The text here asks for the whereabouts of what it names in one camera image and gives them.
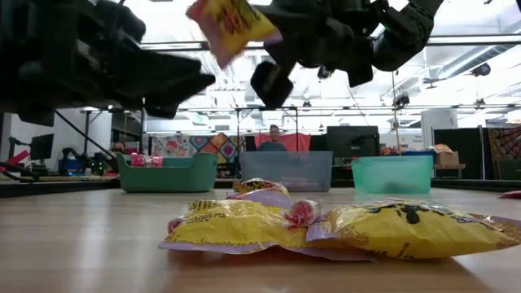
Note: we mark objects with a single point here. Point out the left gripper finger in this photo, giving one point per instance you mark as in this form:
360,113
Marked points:
171,67
175,93

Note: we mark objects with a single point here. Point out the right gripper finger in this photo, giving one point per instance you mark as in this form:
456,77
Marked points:
270,85

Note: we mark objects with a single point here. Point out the yellow Sour Patch bag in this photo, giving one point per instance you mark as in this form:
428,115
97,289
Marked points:
415,232
260,191
232,24
236,228

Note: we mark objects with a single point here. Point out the pink wrapped candy roll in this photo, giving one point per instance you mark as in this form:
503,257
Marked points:
303,213

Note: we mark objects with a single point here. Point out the colourful patterned quilt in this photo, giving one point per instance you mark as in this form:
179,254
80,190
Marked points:
179,144

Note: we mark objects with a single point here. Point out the person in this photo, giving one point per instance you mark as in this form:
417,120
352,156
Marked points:
273,140

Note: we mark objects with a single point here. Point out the orange cloth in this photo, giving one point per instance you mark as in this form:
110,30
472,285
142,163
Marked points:
297,140

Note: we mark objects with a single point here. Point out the grey translucent plastic bin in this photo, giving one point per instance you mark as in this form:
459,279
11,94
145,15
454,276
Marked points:
285,169

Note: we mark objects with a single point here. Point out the dark teal plastic bin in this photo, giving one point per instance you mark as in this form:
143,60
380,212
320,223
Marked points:
167,179

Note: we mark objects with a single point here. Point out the small black monitor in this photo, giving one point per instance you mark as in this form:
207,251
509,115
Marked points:
42,146

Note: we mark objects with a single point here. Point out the large black monitor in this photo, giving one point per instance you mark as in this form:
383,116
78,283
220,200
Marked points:
353,140

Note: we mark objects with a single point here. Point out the blue storage box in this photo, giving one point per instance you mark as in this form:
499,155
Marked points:
69,164

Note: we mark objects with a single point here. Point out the light turquoise plastic bin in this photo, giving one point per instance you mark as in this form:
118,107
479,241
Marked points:
390,173

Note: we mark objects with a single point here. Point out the black ceiling spotlight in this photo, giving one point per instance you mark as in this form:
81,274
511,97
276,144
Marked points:
482,70

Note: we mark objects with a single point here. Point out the cardboard box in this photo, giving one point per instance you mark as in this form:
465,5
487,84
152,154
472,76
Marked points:
447,158

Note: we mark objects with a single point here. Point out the black partition panel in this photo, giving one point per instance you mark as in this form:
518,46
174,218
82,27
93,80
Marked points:
472,142

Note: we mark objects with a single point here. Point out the dark patterned quilt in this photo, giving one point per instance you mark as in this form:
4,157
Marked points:
504,150

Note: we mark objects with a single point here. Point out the black workstation frame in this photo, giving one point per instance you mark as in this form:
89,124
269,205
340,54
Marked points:
366,108

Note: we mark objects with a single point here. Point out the black aluminium rig frame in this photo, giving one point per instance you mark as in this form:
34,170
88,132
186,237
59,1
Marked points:
49,189

